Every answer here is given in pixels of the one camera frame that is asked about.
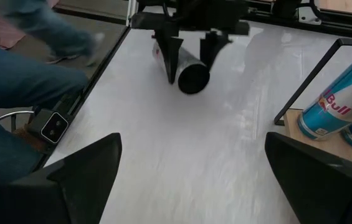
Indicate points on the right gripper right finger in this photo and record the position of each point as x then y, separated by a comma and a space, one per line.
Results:
325, 193

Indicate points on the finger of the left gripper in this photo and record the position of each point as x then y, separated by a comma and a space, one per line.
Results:
211, 46
169, 53

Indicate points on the silver can with red print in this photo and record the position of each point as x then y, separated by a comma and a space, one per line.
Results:
192, 77

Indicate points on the wooden tray board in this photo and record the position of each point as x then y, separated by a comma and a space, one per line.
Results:
319, 146

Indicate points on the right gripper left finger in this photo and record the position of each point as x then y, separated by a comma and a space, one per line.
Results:
54, 199

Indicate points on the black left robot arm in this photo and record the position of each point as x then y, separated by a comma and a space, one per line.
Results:
284, 7

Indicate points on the person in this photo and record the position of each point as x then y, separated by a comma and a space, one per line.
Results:
13, 77

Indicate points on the white table mat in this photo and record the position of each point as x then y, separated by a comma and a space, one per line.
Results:
194, 140

